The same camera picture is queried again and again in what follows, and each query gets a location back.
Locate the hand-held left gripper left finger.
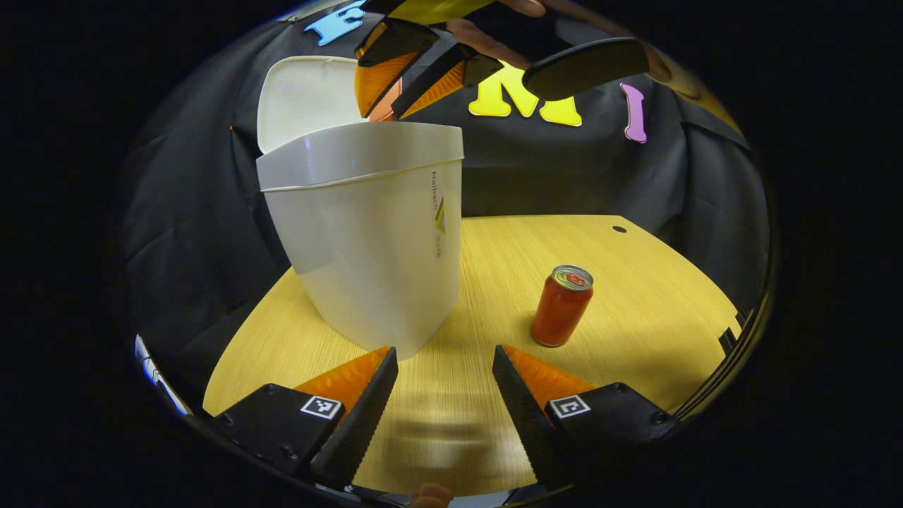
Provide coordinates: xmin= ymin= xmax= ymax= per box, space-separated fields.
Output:
xmin=210 ymin=346 xmax=400 ymax=488

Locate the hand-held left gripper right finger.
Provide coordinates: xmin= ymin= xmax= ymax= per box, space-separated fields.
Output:
xmin=492 ymin=344 xmax=678 ymax=491

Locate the red pop can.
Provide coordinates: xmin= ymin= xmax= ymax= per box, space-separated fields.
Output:
xmin=531 ymin=265 xmax=595 ymax=349

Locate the white desktop garbage bin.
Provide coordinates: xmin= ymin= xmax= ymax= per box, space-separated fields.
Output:
xmin=255 ymin=55 xmax=466 ymax=362

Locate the wooden desktop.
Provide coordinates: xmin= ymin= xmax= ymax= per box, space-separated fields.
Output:
xmin=203 ymin=214 xmax=743 ymax=498

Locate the black backdrop cloth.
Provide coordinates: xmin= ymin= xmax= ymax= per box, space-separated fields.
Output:
xmin=120 ymin=0 xmax=771 ymax=396

